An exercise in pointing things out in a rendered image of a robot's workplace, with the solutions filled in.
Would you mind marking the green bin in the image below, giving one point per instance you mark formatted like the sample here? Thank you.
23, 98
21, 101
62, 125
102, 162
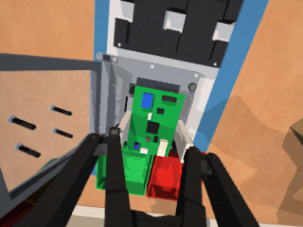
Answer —
137, 168

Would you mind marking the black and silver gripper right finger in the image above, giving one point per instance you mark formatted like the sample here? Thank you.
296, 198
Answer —
228, 205

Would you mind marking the red open-top bin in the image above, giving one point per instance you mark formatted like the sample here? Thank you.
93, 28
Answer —
165, 177

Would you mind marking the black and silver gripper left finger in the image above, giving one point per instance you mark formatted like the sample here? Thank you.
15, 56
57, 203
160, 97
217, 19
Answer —
55, 207

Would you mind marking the green circuit board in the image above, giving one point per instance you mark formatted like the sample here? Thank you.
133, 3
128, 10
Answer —
154, 118

